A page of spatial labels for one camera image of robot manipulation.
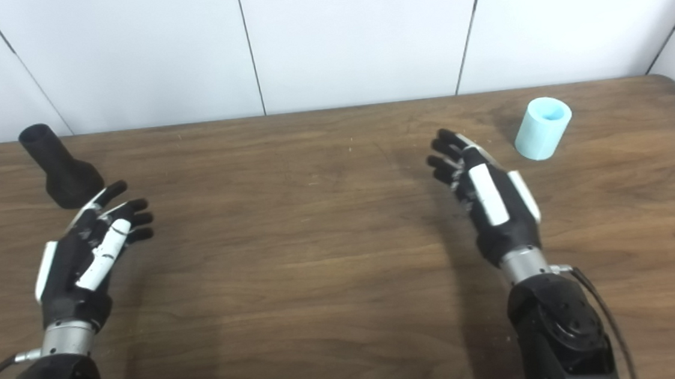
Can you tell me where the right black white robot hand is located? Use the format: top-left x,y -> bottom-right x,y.
425,121 -> 546,273

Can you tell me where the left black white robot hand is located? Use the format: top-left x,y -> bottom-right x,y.
26,178 -> 162,339

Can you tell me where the black funnel-shaped nozzle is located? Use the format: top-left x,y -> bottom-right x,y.
17,118 -> 107,213

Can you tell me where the light-blue short hose tube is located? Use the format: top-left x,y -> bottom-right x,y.
511,95 -> 576,163

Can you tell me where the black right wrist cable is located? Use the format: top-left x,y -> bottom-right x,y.
551,259 -> 638,379

